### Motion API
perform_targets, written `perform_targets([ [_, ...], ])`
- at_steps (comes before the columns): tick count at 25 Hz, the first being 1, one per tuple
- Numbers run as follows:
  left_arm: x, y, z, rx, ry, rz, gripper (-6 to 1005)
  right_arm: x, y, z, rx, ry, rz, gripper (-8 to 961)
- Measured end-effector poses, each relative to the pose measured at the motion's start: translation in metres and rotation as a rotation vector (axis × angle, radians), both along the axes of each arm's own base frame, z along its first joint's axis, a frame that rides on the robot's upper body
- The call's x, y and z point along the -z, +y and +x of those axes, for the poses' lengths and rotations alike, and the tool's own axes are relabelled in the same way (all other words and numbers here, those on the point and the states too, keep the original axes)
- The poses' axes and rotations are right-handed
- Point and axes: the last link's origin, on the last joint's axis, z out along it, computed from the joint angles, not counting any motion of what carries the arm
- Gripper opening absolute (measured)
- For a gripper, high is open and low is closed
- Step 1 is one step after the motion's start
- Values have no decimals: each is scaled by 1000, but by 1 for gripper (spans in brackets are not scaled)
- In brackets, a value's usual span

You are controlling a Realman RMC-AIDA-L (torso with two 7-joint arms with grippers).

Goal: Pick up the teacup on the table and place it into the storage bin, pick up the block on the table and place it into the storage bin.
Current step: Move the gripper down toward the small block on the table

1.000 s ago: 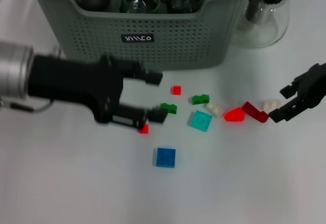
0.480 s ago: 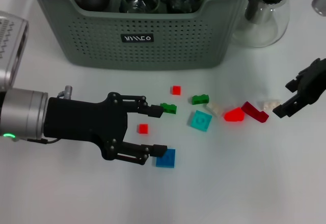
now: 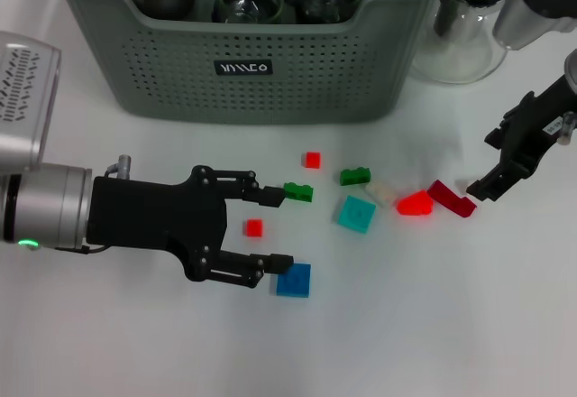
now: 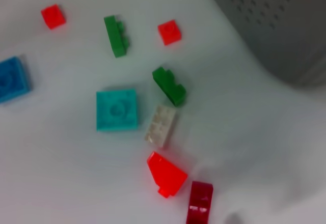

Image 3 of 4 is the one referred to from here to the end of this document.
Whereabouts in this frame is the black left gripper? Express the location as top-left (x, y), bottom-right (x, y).
top-left (86, 165), bottom-right (295, 289)

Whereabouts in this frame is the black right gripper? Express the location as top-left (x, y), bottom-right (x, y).
top-left (466, 75), bottom-right (577, 203)

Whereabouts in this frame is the blue square toy block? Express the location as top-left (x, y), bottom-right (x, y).
top-left (275, 262), bottom-right (312, 299)

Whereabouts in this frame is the teal square toy block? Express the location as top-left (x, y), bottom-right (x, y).
top-left (333, 195), bottom-right (378, 235)

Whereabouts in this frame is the grey-green perforated storage bin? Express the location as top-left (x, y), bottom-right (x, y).
top-left (42, 0), bottom-right (456, 126)

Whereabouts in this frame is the green toy brick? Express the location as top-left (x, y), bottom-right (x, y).
top-left (283, 181), bottom-right (315, 203)
top-left (339, 167), bottom-right (371, 187)

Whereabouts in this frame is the dark red toy brick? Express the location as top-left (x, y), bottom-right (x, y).
top-left (426, 179), bottom-right (478, 219)

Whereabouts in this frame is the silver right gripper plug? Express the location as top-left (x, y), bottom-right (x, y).
top-left (556, 112), bottom-right (577, 145)

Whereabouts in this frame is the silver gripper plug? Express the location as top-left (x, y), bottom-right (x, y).
top-left (556, 112), bottom-right (577, 145)
top-left (105, 155), bottom-right (134, 180)

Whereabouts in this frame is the bright red toy brick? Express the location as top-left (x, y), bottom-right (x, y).
top-left (396, 189), bottom-right (435, 217)

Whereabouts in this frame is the white toy brick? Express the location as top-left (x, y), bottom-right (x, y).
top-left (364, 180), bottom-right (398, 209)

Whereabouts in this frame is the glass carafe with black lid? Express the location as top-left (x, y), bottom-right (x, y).
top-left (408, 0), bottom-right (519, 86)

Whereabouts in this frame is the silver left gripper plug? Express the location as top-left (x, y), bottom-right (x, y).
top-left (105, 155), bottom-right (134, 180)

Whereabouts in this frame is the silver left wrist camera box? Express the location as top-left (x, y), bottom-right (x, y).
top-left (0, 31), bottom-right (63, 175)

